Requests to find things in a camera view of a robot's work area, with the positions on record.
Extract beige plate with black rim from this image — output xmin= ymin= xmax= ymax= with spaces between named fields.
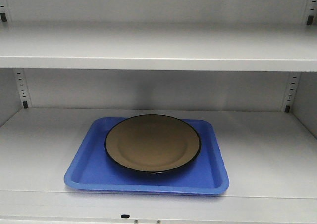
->
xmin=104 ymin=114 xmax=202 ymax=174

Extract blue plastic tray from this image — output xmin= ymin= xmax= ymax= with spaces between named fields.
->
xmin=64 ymin=117 xmax=229 ymax=196

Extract white cabinet upper shelf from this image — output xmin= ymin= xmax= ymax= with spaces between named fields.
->
xmin=0 ymin=22 xmax=317 ymax=72

